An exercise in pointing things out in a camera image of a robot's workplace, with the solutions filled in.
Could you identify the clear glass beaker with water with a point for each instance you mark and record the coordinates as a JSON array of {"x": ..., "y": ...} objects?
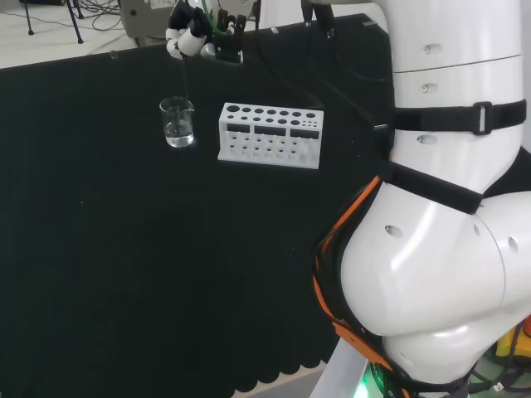
[{"x": 178, "y": 134}]

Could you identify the small clear cloth clip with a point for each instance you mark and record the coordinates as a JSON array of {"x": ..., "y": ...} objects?
[{"x": 113, "y": 54}]

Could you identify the white test tube rack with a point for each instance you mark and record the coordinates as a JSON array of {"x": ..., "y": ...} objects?
[{"x": 269, "y": 155}]

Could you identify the black bench cloth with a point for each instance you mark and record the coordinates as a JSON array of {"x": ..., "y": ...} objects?
[{"x": 124, "y": 248}]

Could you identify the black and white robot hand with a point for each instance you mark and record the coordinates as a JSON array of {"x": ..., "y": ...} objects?
[{"x": 230, "y": 51}]

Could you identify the grey metal cabinet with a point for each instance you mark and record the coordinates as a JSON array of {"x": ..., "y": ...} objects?
[{"x": 141, "y": 16}]

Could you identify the grey tape strip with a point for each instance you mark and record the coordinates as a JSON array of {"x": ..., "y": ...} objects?
[{"x": 368, "y": 23}]

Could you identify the dark tripod legs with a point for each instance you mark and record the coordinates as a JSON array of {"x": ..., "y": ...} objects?
[{"x": 75, "y": 25}]

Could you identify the yellow stop button box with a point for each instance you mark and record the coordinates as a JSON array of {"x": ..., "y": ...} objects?
[{"x": 508, "y": 344}]

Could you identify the clear glass rod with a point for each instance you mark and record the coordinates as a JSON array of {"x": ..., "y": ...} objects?
[{"x": 185, "y": 79}]

